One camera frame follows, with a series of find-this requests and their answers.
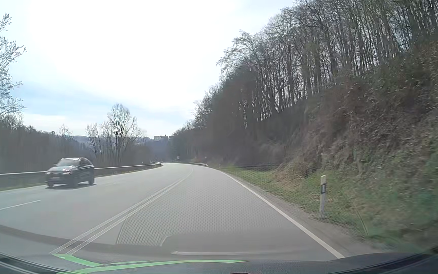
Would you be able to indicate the overgrown earth bank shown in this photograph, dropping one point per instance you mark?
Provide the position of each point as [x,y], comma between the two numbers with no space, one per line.
[386,125]

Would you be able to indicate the road markings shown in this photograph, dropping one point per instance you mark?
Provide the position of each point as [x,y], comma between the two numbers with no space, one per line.
[299,224]

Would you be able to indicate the white roadside marker post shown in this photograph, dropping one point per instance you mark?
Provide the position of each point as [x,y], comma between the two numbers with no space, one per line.
[322,196]

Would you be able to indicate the row of bare trees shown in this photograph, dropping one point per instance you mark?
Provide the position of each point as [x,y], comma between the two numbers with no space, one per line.
[32,148]

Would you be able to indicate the grass verge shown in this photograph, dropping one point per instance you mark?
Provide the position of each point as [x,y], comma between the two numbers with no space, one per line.
[318,198]

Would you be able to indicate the distant pale building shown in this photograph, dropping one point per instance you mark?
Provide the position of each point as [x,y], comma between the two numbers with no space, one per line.
[161,137]

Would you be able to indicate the grey metal guard rail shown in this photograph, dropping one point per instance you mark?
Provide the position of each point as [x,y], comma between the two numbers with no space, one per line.
[21,177]

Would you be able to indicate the dark grey car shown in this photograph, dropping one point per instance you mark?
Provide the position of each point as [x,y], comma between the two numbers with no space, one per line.
[70,172]

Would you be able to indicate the wood of bare trees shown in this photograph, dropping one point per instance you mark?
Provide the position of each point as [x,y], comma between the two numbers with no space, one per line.
[302,76]

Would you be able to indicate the short grey guard rail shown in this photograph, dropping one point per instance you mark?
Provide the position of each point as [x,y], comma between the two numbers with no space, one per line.
[199,164]

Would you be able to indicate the grey asphalt road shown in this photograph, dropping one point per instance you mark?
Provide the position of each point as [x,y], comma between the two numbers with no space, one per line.
[203,201]

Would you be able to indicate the car's own bonnet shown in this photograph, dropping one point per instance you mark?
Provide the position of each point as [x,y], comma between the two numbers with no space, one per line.
[219,267]

